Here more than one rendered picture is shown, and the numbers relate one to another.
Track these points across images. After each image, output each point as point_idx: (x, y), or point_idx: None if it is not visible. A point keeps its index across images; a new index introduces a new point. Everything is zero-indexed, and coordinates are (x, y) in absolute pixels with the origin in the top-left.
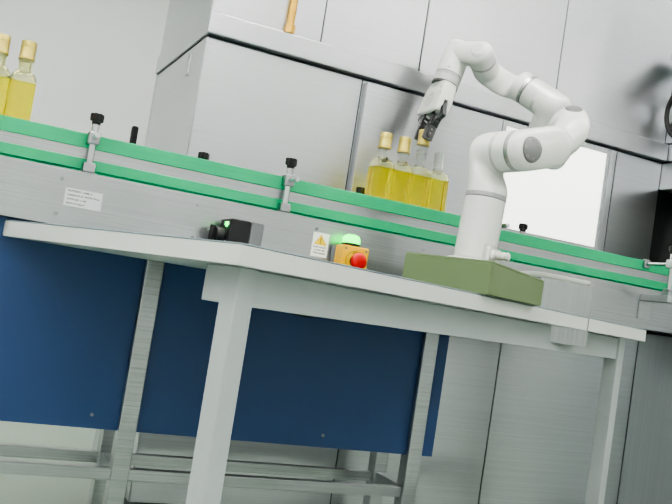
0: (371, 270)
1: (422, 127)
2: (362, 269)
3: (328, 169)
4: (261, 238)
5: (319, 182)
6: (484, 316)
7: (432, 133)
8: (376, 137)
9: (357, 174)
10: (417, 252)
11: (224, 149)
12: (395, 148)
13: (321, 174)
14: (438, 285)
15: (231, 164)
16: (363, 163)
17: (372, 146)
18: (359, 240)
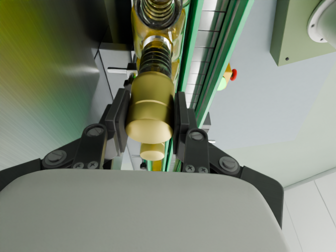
0: (310, 108)
1: (118, 146)
2: (309, 111)
3: (86, 124)
4: (210, 119)
5: (94, 114)
6: None
7: (194, 117)
8: (50, 149)
9: (88, 99)
10: (286, 60)
11: (115, 169)
12: (21, 99)
13: (91, 122)
14: (329, 71)
15: (115, 157)
16: (80, 110)
17: (62, 132)
18: (225, 81)
